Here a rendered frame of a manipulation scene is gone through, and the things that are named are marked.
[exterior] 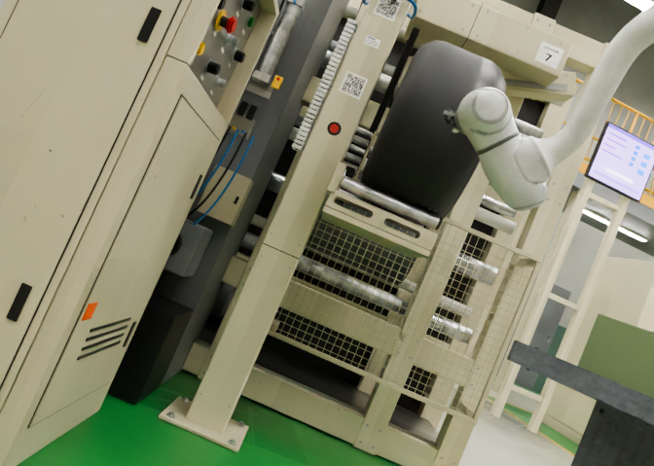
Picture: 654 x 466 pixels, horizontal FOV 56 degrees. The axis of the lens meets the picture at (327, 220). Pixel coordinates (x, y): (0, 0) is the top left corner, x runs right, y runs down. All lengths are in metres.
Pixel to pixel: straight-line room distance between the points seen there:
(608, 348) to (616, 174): 5.02
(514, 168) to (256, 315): 1.00
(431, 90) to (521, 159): 0.57
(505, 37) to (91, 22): 1.60
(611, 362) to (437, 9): 1.62
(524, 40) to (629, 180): 3.90
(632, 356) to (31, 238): 1.15
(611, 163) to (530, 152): 4.80
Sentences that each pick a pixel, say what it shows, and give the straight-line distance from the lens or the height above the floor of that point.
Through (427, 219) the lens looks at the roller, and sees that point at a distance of 1.94.
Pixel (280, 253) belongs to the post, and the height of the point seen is 0.61.
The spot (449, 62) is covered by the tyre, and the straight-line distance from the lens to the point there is 1.96.
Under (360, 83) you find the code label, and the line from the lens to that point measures 2.08.
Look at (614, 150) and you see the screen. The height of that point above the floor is 2.65.
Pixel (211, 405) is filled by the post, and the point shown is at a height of 0.08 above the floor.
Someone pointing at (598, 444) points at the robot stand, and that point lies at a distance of 1.26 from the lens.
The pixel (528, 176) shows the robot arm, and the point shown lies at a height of 0.99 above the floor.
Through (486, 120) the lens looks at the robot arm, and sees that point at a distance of 1.34.
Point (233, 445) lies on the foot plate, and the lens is 2.03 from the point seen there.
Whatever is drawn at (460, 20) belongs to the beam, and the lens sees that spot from 2.48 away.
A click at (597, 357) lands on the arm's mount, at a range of 1.23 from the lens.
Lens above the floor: 0.64
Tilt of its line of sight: 4 degrees up
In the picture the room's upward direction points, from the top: 24 degrees clockwise
